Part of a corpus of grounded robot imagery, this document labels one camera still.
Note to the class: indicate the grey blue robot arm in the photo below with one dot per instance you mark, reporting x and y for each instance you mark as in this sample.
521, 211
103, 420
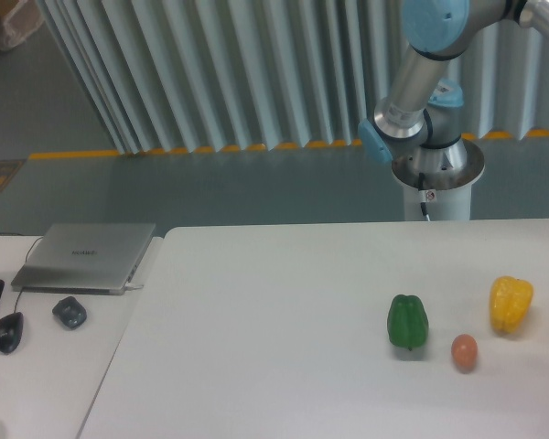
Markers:
432, 64

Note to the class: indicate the green bell pepper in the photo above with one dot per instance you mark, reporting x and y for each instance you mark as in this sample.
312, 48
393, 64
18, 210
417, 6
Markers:
407, 322

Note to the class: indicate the silver laptop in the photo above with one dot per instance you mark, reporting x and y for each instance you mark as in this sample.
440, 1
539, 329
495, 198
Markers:
89, 258

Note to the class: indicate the white corrugated partition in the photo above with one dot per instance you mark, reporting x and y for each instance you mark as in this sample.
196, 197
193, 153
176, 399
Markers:
191, 74

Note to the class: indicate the dark grey earbuds case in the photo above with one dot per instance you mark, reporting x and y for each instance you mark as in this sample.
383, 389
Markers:
70, 312

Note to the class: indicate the brown egg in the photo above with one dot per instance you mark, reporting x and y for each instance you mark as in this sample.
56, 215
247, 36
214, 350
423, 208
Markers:
464, 351

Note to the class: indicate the yellow bell pepper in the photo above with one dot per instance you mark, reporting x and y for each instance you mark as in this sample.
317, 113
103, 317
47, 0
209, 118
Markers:
510, 301

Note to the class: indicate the black computer mouse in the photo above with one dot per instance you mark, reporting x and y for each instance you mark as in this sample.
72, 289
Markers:
11, 331

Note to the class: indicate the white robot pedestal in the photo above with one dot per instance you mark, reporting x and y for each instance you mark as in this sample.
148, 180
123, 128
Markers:
437, 183

